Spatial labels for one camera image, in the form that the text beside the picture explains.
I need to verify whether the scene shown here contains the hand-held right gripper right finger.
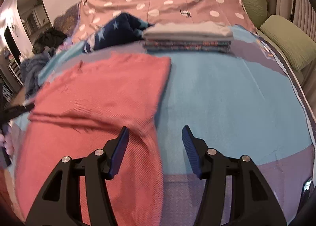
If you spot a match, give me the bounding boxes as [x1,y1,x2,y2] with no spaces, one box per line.
[182,125,287,226]

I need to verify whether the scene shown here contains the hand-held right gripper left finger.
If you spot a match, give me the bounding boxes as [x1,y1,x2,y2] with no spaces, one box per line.
[25,126,130,226]

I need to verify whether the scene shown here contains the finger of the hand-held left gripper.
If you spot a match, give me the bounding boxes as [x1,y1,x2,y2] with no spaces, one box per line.
[0,103,35,124]

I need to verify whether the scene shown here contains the pink knit garment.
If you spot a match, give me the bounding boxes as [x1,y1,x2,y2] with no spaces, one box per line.
[15,53,172,226]

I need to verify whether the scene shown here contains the dark clothes pile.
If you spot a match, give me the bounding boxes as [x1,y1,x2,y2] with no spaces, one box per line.
[32,27,68,54]

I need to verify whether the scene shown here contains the patterned folded clothes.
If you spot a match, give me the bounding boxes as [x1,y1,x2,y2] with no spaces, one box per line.
[143,39,232,53]

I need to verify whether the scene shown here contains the white storage rack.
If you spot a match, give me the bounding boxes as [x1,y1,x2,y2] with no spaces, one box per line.
[8,57,24,86]

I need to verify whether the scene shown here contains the blue knitted cloth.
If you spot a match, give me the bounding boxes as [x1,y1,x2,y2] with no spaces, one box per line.
[20,51,51,98]

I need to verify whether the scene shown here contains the blue and purple bedsheet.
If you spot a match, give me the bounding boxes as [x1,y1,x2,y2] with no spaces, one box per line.
[5,25,316,226]

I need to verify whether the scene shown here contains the dark patterned cloth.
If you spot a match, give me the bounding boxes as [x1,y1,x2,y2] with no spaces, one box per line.
[53,4,82,38]

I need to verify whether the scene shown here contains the grey folded cloth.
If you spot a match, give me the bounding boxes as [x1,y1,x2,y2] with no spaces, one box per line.
[143,22,234,42]

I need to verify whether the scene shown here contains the navy star blanket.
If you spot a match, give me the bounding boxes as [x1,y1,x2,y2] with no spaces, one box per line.
[83,12,155,54]

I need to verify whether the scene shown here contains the large green pillow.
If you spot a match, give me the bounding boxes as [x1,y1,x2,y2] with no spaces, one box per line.
[259,15,316,72]

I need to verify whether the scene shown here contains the small green pillow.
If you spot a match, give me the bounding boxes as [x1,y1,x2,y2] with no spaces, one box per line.
[237,0,270,29]

